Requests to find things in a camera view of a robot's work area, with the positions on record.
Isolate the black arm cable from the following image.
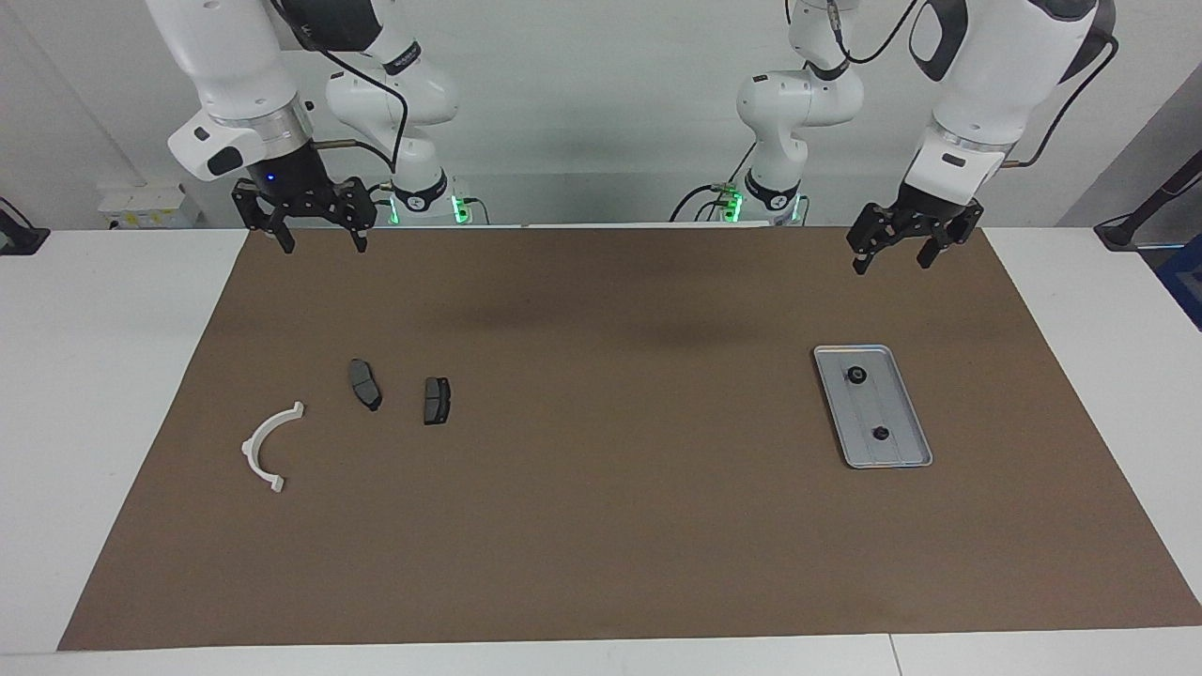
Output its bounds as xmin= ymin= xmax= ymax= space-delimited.
xmin=831 ymin=0 xmax=1120 ymax=170
xmin=272 ymin=0 xmax=407 ymax=175

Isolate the grey metal tray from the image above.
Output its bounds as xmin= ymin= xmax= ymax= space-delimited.
xmin=812 ymin=345 xmax=934 ymax=469

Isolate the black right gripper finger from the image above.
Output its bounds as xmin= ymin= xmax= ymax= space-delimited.
xmin=233 ymin=180 xmax=295 ymax=254
xmin=331 ymin=177 xmax=378 ymax=253

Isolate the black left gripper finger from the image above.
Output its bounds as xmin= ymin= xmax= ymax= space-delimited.
xmin=847 ymin=205 xmax=907 ymax=276
xmin=918 ymin=211 xmax=984 ymax=270

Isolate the black base cable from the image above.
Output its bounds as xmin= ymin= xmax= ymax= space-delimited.
xmin=670 ymin=141 xmax=757 ymax=223

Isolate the blue box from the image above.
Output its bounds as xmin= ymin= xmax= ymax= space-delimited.
xmin=1158 ymin=235 xmax=1202 ymax=331

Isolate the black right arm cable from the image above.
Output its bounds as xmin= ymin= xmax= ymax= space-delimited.
xmin=272 ymin=0 xmax=407 ymax=175

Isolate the black table clamp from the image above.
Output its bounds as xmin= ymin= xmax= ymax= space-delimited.
xmin=0 ymin=195 xmax=50 ymax=256

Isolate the dark grey curved brake pad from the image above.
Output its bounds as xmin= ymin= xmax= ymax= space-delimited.
xmin=347 ymin=359 xmax=384 ymax=412

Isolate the white wall socket box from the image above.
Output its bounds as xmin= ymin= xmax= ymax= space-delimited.
xmin=99 ymin=183 xmax=203 ymax=231

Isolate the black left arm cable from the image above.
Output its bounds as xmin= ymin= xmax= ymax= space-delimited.
xmin=831 ymin=0 xmax=1120 ymax=170

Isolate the brown table mat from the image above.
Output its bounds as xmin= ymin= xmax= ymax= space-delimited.
xmin=56 ymin=225 xmax=1202 ymax=652

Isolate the white curved plastic bracket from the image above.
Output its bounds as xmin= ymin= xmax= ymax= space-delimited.
xmin=241 ymin=401 xmax=306 ymax=494

